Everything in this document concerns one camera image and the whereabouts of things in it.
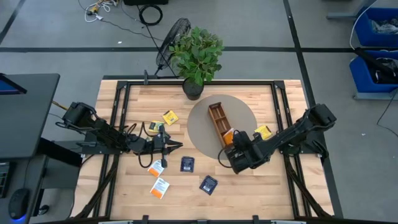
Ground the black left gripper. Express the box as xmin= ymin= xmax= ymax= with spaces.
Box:
xmin=127 ymin=124 xmax=183 ymax=169

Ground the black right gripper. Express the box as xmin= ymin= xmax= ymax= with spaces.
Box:
xmin=224 ymin=130 xmax=265 ymax=174

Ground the dark blue tea packet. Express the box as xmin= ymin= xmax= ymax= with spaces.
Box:
xmin=180 ymin=156 xmax=195 ymax=173
xmin=199 ymin=175 xmax=219 ymax=196

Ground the white and orange tea packet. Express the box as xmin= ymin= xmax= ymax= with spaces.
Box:
xmin=147 ymin=159 xmax=165 ymax=178
xmin=149 ymin=177 xmax=170 ymax=200

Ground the yellow green tea packet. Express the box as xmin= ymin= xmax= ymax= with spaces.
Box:
xmin=148 ymin=120 xmax=165 ymax=133

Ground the yellow tea packet black label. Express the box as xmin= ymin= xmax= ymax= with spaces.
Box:
xmin=162 ymin=110 xmax=180 ymax=126

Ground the wooden tea organizer box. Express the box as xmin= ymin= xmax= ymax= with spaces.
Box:
xmin=208 ymin=101 xmax=234 ymax=149

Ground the yellow tea packet blue print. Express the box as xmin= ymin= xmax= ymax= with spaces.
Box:
xmin=254 ymin=124 xmax=273 ymax=141

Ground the round grey mat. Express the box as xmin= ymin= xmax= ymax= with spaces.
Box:
xmin=187 ymin=94 xmax=258 ymax=161

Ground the green potted plant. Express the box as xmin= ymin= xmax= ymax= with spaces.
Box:
xmin=167 ymin=26 xmax=225 ymax=101

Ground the black standing fan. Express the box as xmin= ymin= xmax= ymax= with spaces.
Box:
xmin=155 ymin=17 xmax=192 ymax=78

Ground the black floor box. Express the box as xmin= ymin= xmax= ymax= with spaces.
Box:
xmin=123 ymin=0 xmax=169 ymax=6

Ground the black desk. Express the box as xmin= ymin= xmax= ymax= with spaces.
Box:
xmin=0 ymin=73 xmax=60 ymax=224

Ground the blue storage bin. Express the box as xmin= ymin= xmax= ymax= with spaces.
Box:
xmin=349 ymin=51 xmax=398 ymax=94
xmin=354 ymin=6 xmax=398 ymax=47

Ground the black computer mouse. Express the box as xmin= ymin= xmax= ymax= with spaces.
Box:
xmin=7 ymin=188 xmax=30 ymax=221

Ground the black tripod bar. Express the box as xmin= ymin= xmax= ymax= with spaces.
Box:
xmin=354 ymin=46 xmax=393 ymax=78

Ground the black keyboard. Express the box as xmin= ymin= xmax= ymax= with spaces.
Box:
xmin=0 ymin=163 xmax=10 ymax=199

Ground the desk monitor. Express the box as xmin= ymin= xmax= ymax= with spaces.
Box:
xmin=0 ymin=73 xmax=28 ymax=95

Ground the black aluminium table frame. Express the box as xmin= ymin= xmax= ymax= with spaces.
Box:
xmin=71 ymin=80 xmax=333 ymax=224

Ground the yellow cable bundle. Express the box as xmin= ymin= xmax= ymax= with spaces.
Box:
xmin=51 ymin=100 xmax=70 ymax=112

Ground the coiled black cable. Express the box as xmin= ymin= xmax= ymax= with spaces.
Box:
xmin=138 ymin=3 xmax=164 ymax=26

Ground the white cable bundle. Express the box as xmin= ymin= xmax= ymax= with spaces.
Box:
xmin=83 ymin=0 xmax=119 ymax=23

